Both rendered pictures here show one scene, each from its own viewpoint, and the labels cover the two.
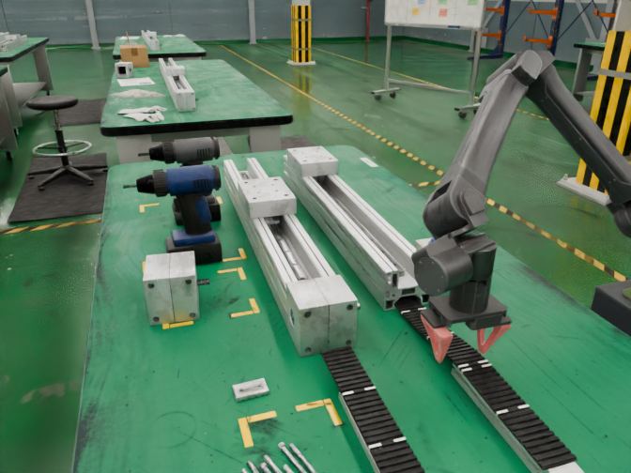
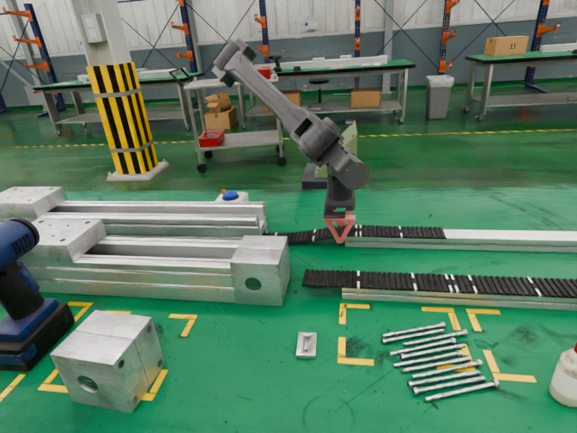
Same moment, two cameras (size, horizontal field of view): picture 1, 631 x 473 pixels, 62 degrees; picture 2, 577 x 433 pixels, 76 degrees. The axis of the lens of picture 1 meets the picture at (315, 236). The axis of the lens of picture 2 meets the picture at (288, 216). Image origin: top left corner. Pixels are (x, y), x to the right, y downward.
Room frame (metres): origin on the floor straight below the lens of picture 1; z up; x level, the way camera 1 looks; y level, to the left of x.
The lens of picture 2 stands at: (0.43, 0.49, 1.23)
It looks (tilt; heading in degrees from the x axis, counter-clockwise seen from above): 26 degrees down; 298
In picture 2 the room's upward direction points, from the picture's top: 5 degrees counter-clockwise
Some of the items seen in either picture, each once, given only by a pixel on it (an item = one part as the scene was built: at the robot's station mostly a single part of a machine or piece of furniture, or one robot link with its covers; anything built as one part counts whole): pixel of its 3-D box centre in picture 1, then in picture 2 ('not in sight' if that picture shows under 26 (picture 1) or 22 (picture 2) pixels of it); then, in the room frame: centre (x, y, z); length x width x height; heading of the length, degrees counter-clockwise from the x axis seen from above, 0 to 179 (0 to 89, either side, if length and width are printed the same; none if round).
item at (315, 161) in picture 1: (312, 165); (27, 205); (1.49, 0.01, 0.87); 0.16 x 0.11 x 0.07; 17
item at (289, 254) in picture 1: (267, 220); (64, 263); (1.19, 0.12, 0.82); 0.80 x 0.10 x 0.09; 17
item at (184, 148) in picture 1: (182, 181); not in sight; (1.29, 0.34, 0.89); 0.20 x 0.08 x 0.22; 109
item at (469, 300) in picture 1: (469, 293); (340, 188); (0.68, -0.23, 0.92); 0.10 x 0.07 x 0.07; 107
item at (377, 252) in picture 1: (339, 211); (115, 222); (1.25, -0.06, 0.82); 0.80 x 0.10 x 0.09; 17
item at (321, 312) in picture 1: (327, 312); (264, 265); (0.77, -0.02, 0.83); 0.12 x 0.09 x 0.10; 107
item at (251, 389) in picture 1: (250, 389); (306, 344); (0.63, 0.10, 0.78); 0.05 x 0.03 x 0.01; 110
